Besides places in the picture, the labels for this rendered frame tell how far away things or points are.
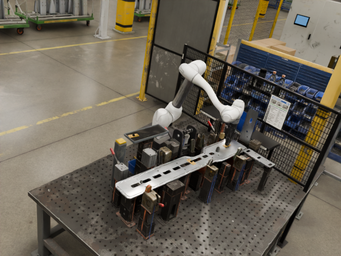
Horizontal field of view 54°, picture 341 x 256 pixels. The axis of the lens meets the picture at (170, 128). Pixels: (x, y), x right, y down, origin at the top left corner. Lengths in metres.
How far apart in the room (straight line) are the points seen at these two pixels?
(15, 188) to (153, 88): 2.96
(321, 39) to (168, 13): 4.98
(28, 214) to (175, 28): 3.38
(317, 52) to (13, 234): 8.05
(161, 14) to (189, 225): 3.73
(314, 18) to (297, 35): 0.58
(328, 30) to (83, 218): 7.93
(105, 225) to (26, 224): 1.20
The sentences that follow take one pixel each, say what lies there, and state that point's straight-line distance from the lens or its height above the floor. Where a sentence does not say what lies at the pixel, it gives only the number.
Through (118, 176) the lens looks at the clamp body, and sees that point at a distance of 2.49.
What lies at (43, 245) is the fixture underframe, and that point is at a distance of 3.14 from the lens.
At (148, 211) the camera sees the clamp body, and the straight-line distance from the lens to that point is 2.32.
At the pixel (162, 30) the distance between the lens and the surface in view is 5.56.
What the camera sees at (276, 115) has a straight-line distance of 3.38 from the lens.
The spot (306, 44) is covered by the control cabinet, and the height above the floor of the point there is 0.89.
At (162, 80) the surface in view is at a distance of 5.68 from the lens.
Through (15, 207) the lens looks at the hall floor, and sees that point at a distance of 3.74.
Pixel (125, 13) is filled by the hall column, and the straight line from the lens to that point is 10.31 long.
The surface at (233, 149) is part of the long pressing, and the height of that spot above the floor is 1.00.
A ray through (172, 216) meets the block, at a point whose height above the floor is 0.74.
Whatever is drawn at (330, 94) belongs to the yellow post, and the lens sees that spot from 3.16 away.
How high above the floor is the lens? 2.52
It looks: 28 degrees down
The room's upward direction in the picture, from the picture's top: 11 degrees clockwise
